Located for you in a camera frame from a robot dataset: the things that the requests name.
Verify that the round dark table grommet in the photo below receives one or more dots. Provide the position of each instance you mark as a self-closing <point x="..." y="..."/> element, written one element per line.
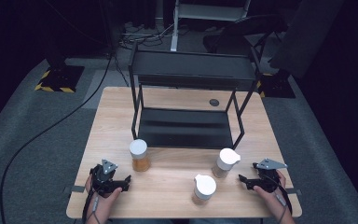
<point x="214" y="102"/>

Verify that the black two-tier metal rack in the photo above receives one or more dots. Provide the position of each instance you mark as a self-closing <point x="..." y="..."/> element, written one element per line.
<point x="183" y="127"/>

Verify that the white metal frame stand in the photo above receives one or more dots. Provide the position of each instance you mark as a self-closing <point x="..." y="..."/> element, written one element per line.
<point x="209" y="11"/>

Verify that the amber jar with round lid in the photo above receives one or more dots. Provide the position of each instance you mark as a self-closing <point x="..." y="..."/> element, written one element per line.
<point x="140" y="157"/>

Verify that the person's right hand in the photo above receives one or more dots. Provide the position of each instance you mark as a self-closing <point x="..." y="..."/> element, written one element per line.
<point x="275" y="199"/>

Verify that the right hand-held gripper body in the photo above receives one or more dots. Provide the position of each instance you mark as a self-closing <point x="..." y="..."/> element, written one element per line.
<point x="268" y="182"/>

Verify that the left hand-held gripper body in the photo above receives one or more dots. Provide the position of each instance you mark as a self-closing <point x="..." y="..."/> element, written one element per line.
<point x="107" y="177"/>

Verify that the striped-edge black stand base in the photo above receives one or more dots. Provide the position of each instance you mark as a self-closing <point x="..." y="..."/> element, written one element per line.
<point x="60" y="77"/>
<point x="276" y="85"/>

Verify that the person's left hand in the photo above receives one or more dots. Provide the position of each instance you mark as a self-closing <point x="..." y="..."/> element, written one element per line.
<point x="101" y="205"/>

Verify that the grey tape strip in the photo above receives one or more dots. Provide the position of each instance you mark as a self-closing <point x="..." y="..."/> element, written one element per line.
<point x="75" y="188"/>
<point x="293" y="191"/>

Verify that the dark grey curtain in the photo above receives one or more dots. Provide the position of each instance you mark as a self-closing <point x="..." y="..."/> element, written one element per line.
<point x="304" y="37"/>

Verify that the white spout-lid seasoning jar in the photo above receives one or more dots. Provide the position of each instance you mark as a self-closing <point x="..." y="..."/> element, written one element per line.
<point x="203" y="188"/>
<point x="225" y="163"/>

